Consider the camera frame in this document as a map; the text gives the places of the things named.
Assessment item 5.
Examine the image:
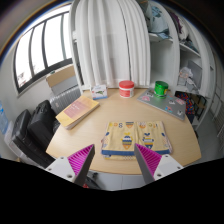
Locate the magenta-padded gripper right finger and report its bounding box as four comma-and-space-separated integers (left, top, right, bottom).
133, 143, 184, 185

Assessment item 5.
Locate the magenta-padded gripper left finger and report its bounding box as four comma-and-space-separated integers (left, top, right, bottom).
45, 143, 96, 188

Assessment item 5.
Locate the yellow and pink book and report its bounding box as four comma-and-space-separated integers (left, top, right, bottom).
55, 95, 101, 131

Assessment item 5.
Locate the silver laptop with stickers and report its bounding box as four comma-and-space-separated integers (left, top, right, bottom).
136, 88, 187, 122

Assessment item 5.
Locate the colourful patterned bag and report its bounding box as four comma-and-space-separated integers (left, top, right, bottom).
175, 91, 198, 125

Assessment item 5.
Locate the white radiator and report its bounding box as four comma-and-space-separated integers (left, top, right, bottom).
49, 85, 82, 115

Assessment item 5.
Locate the green metal tin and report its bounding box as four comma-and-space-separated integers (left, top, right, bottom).
153, 80, 170, 99

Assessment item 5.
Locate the small white picture card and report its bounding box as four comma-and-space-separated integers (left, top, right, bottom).
90, 84, 109, 101

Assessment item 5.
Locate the white jar with red lid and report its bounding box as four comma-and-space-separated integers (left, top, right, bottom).
118, 79, 136, 99

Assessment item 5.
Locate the cardboard box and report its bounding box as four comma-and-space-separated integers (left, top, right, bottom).
45, 63, 80, 97

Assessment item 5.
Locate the white shelf unit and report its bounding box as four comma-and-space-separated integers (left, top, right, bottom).
141, 0, 216, 129

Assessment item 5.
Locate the dark-framed window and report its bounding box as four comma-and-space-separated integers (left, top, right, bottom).
13, 11, 74, 95

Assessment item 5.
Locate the white curtain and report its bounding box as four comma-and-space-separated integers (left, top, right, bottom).
69, 0, 152, 92

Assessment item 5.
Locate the white wire rack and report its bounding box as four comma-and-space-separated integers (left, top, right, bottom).
209, 96, 224, 139

